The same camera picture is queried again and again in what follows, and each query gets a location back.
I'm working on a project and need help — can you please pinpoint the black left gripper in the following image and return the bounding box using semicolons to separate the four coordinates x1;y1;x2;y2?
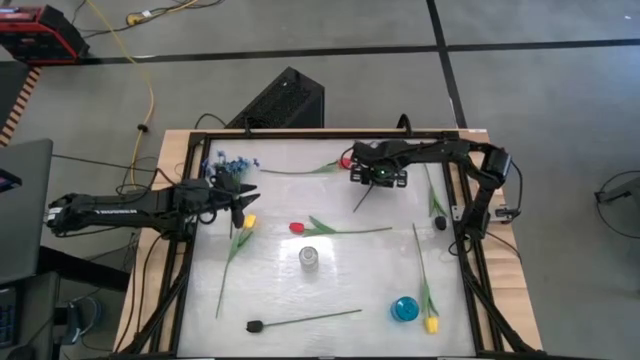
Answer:
172;168;262;230

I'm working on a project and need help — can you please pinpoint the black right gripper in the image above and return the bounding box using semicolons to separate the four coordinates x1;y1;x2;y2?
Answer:
350;140;408;214

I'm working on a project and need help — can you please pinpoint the yellow artificial tulip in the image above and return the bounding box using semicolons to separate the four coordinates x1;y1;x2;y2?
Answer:
214;213;259;320
411;222;441;336

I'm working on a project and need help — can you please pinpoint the blue artificial flower bunch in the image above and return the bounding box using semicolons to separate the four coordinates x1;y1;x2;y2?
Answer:
201;148;262;187

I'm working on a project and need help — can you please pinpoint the red artificial tulip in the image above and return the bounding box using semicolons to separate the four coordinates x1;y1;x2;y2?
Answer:
288;215;394;238
259;155;354;176

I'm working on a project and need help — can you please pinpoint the black artificial tulip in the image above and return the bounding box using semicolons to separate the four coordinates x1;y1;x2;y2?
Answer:
423;162;449;232
245;308;363;335

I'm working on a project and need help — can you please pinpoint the clear cut-glass vase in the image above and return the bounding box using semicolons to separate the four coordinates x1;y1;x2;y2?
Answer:
298;245;320;274

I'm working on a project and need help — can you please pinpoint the black computer tower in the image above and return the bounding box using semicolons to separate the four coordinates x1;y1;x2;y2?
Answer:
224;66;326;130

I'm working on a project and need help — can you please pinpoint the black floor beam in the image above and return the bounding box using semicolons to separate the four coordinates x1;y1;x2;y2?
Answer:
37;244;131;294

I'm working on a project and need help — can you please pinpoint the blue grey floor device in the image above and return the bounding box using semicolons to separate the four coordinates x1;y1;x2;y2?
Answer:
62;296;104;346

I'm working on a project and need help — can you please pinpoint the grey laptop lid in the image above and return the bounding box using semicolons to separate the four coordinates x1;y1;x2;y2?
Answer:
0;138;54;286

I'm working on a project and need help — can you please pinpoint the dark phone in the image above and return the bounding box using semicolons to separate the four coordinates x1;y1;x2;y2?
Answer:
0;168;24;194

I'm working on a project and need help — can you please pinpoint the dark cabinet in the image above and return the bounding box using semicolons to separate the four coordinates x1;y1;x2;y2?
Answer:
0;272;62;360

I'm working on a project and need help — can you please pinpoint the grey stand leg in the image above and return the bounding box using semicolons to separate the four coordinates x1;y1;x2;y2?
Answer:
596;175;640;205

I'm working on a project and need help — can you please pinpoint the red and black case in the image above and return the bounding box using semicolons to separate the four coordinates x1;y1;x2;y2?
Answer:
0;3;92;67

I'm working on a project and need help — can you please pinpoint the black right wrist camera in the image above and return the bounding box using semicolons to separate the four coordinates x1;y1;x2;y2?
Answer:
349;164;409;190

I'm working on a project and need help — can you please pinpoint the black aluminium table frame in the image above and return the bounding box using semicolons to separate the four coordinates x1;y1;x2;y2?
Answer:
118;128;540;360

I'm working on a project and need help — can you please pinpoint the long yellow floor cable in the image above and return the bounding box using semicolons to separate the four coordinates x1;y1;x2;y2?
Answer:
84;0;157;187

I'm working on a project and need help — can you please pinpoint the yellow plug extension cord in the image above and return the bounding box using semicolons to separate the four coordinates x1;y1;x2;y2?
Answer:
124;0;202;27

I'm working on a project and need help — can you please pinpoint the black floor cable loop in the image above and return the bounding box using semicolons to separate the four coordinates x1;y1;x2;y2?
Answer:
593;169;640;240

